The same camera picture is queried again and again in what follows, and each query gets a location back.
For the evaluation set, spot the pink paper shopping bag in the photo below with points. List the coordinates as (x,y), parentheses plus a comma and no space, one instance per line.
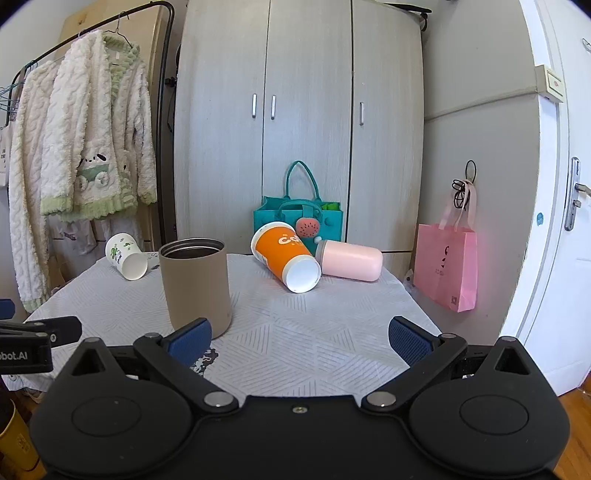
(443,267)

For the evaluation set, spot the white door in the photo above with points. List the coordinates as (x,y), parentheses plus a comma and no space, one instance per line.
(558,286)

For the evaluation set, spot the black metal clothes rack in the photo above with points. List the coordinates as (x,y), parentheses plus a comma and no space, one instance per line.
(161,184)

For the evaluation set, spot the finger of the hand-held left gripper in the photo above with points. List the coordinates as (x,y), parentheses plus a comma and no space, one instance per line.
(5,308)
(55,328)

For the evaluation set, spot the pink plastic cup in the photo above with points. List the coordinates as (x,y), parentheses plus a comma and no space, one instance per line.
(351,261)

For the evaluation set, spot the beige wall switch box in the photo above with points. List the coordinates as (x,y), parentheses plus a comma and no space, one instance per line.
(550,83)

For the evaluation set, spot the grey wooden wardrobe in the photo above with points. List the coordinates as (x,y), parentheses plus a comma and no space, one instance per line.
(304,92)

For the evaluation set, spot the white patterned tablecloth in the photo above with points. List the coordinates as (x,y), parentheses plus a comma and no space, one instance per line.
(295,332)

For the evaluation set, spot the white fleece jacket green trim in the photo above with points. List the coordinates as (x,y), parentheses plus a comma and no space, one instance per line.
(92,124)

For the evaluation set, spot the white printed pants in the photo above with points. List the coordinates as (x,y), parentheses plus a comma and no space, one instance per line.
(78,235)

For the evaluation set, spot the watermelon plush pendant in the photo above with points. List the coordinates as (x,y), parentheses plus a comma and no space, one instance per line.
(307,227)

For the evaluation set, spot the orange paper cup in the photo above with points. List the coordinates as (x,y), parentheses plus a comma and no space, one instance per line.
(277,251)

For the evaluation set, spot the white printed paper cup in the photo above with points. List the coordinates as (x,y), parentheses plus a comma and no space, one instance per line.
(121,253)

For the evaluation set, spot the beige metal cup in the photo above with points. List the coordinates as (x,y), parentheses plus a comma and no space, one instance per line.
(194,286)

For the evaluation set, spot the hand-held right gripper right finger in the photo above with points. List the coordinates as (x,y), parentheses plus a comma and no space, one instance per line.
(408,344)

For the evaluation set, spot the black hanger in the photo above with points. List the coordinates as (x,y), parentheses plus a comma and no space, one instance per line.
(418,11)

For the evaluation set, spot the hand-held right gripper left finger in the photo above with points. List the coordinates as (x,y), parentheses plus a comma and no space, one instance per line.
(189,339)

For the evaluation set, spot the teal felt handbag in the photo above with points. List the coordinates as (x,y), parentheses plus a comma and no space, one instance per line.
(272,213)

